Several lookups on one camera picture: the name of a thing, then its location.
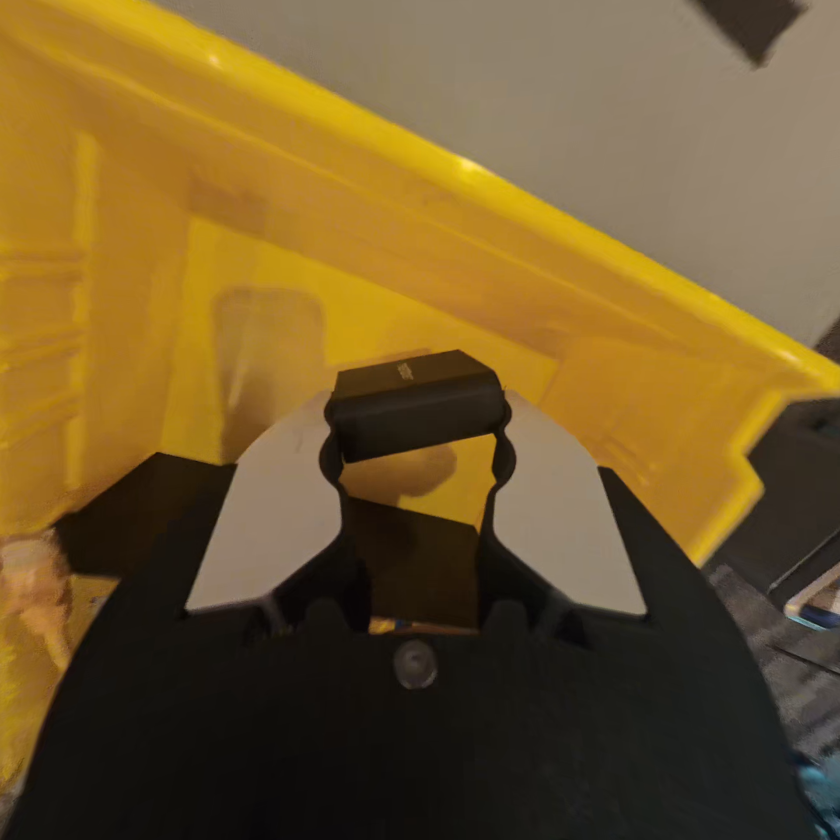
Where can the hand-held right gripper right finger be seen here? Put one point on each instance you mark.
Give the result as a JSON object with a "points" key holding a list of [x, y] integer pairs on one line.
{"points": [[571, 525]]}

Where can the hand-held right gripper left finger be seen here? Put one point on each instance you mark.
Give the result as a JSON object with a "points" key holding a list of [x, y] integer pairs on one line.
{"points": [[263, 525]]}

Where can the black ethernet port adapter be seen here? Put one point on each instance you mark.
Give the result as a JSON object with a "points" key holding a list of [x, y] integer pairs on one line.
{"points": [[414, 400]]}

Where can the yellow plastic bin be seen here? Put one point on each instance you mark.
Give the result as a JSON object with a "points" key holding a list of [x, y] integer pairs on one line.
{"points": [[394, 236]]}

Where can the black bin divider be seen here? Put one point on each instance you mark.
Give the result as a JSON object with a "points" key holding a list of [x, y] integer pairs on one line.
{"points": [[145, 512]]}

